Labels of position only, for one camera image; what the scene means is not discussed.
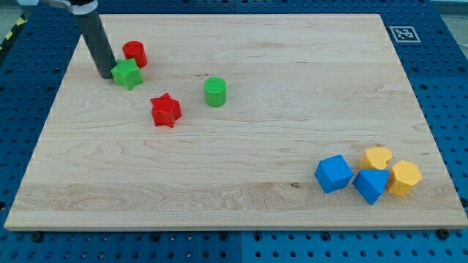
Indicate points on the red cylinder block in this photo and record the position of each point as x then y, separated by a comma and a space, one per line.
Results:
135, 49

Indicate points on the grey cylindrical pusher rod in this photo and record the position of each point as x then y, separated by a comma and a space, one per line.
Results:
97, 42

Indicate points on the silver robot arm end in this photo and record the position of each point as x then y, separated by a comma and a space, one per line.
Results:
55, 3

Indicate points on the red star block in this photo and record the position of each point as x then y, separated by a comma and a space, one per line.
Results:
165, 110

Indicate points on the green star block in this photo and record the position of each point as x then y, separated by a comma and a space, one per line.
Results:
126, 73

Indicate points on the wooden board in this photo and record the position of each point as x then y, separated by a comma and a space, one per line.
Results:
300, 89

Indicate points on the green cylinder block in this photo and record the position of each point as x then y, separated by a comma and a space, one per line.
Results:
215, 90

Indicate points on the blue cube block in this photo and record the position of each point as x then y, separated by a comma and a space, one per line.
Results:
333, 173

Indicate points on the yellow heart block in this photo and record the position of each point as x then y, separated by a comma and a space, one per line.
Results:
376, 158

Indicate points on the blue triangle block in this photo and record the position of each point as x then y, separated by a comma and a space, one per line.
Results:
371, 183

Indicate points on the yellow hexagon block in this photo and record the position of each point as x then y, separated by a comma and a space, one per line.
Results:
404, 176

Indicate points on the white fiducial marker tag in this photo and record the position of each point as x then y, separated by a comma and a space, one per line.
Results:
404, 34

